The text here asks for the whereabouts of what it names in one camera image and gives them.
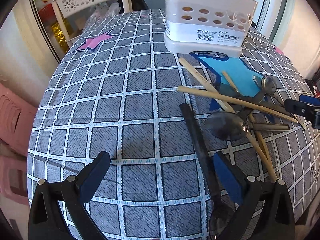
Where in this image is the short bamboo chopstick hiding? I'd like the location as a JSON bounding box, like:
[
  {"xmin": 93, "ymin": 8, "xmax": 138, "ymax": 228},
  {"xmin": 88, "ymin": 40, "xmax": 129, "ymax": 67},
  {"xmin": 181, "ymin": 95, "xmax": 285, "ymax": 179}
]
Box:
[{"xmin": 222, "ymin": 71, "xmax": 306, "ymax": 130}]

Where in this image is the small blue-grey spoon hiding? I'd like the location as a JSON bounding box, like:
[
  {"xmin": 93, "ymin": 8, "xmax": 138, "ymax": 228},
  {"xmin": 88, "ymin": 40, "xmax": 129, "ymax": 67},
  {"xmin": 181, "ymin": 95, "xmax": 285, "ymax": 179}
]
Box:
[{"xmin": 252, "ymin": 75, "xmax": 284, "ymax": 106}]

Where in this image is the long diagonal bamboo chopstick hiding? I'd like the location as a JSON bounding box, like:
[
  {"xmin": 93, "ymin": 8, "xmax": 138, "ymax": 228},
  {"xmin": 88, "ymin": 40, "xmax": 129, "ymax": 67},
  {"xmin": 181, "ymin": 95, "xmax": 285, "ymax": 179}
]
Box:
[{"xmin": 177, "ymin": 86, "xmax": 298, "ymax": 123}]

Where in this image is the large dark transparent spoon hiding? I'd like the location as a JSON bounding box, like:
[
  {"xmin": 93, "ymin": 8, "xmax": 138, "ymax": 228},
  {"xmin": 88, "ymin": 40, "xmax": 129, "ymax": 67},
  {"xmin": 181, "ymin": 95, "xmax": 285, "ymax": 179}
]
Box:
[{"xmin": 204, "ymin": 89, "xmax": 266, "ymax": 141}]

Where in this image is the pink plastic stool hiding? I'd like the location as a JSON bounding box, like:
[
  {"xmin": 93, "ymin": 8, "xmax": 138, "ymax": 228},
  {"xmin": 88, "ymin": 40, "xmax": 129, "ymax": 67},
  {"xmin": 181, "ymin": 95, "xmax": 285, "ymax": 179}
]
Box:
[{"xmin": 1, "ymin": 85, "xmax": 37, "ymax": 205}]

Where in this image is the white plastic utensil holder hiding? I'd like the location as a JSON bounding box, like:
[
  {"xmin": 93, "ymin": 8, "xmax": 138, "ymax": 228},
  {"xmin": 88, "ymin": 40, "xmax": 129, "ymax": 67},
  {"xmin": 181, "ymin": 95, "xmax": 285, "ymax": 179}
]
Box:
[{"xmin": 164, "ymin": 0, "xmax": 258, "ymax": 58}]

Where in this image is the grey checkered star tablecloth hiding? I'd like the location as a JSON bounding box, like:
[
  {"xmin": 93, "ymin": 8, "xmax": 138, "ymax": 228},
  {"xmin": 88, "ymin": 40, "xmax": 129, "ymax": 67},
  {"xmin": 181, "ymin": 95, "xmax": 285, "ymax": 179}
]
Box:
[{"xmin": 27, "ymin": 10, "xmax": 310, "ymax": 239}]

